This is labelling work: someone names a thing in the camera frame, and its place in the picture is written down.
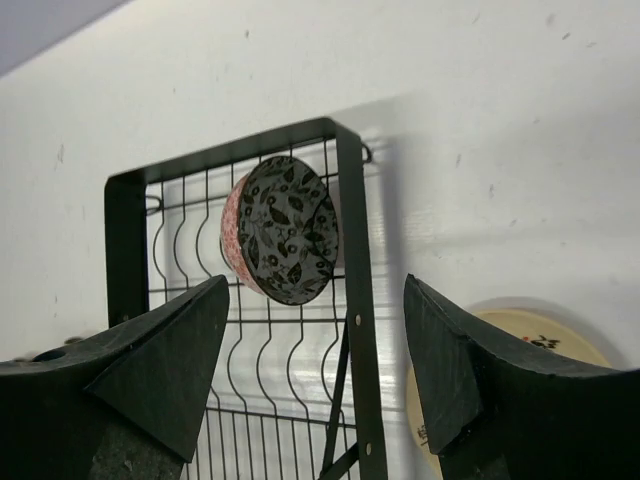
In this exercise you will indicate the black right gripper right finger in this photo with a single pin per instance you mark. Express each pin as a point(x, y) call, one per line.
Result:
point(492, 413)

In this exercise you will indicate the cream plate small motifs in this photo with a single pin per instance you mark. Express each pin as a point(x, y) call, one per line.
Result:
point(548, 333)

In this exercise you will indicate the black wire dish rack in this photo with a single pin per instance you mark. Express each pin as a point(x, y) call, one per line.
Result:
point(296, 394)

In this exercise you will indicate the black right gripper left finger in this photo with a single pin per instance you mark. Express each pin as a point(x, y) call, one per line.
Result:
point(126, 403)

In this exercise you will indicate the pink floral small bowl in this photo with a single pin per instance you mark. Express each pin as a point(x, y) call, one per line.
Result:
point(279, 231)

